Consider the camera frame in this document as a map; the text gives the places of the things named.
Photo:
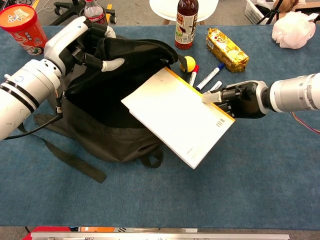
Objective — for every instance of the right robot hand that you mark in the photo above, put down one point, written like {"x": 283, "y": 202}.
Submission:
{"x": 245, "y": 100}

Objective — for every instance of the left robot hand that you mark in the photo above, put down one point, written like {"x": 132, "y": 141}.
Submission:
{"x": 65, "y": 40}

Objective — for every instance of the white yellow-spined notebook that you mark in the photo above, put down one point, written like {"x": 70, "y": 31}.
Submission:
{"x": 175, "y": 112}

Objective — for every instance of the black fabric backpack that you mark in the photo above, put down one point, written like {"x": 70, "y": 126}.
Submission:
{"x": 100, "y": 112}

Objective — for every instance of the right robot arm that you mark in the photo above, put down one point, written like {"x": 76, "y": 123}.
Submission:
{"x": 295, "y": 93}

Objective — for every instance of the black cap whiteboard marker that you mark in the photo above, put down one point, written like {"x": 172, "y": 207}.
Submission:
{"x": 217, "y": 85}

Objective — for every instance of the black office chair base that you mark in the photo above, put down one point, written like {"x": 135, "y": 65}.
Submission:
{"x": 70, "y": 7}

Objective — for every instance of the clear cola bottle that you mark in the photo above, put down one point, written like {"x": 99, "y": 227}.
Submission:
{"x": 95, "y": 11}

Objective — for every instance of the blue cap whiteboard marker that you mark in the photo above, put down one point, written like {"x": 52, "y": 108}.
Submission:
{"x": 208, "y": 78}

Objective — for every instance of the red instant noodle cup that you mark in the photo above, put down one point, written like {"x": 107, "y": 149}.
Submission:
{"x": 22, "y": 27}

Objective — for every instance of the gold foil snack package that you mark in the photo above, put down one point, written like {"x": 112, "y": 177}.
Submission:
{"x": 225, "y": 50}

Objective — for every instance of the red cap whiteboard marker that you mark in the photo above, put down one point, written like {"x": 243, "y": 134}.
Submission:
{"x": 193, "y": 76}

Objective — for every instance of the yellow foam ball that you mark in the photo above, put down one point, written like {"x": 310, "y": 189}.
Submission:
{"x": 190, "y": 63}

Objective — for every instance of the blue felt table mat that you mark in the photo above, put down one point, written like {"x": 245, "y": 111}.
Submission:
{"x": 225, "y": 180}

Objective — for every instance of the white plastic bag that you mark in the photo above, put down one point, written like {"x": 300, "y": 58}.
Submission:
{"x": 293, "y": 30}

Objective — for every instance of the white plastic basket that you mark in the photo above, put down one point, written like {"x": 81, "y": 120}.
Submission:
{"x": 251, "y": 12}

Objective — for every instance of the black tripod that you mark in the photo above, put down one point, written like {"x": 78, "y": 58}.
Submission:
{"x": 271, "y": 11}

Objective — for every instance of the brown tea bottle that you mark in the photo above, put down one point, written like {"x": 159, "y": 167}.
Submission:
{"x": 186, "y": 25}

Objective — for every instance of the brown plush toy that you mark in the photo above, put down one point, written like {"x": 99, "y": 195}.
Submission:
{"x": 286, "y": 5}

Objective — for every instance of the white round stool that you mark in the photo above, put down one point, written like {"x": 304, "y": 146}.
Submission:
{"x": 170, "y": 10}

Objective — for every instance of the red panel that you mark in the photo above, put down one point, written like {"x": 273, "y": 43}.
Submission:
{"x": 50, "y": 229}

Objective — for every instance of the aluminium profile rail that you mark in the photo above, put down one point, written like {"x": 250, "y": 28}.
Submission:
{"x": 160, "y": 236}

